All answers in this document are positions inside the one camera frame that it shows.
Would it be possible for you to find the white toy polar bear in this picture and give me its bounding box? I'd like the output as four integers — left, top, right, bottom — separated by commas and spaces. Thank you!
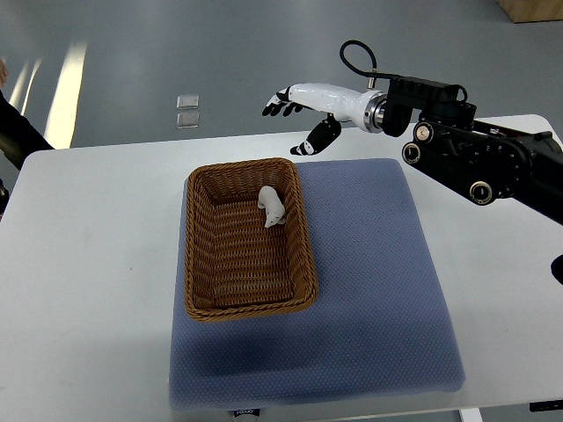
258, 186, 286, 229

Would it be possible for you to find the brown wicker basket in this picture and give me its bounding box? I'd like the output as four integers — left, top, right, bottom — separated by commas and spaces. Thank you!
184, 157, 318, 323

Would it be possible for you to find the upper floor outlet plate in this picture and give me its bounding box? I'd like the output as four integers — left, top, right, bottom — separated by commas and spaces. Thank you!
177, 94, 200, 110

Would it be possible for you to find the blue padded mat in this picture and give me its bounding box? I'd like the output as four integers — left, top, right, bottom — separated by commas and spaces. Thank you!
169, 158, 464, 411

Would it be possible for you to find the wooden box corner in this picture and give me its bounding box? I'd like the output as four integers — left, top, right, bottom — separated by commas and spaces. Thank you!
497, 0, 562, 24

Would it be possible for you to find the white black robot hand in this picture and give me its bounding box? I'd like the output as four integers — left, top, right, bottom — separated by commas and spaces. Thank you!
262, 84, 387, 156

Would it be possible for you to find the person in dark clothing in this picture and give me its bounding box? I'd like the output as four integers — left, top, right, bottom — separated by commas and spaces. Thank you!
0, 59, 55, 216

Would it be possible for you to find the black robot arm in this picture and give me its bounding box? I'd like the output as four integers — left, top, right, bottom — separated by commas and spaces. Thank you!
339, 40, 562, 222

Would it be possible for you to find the black table control panel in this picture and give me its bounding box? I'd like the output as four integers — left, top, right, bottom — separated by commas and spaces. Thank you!
529, 399, 563, 412

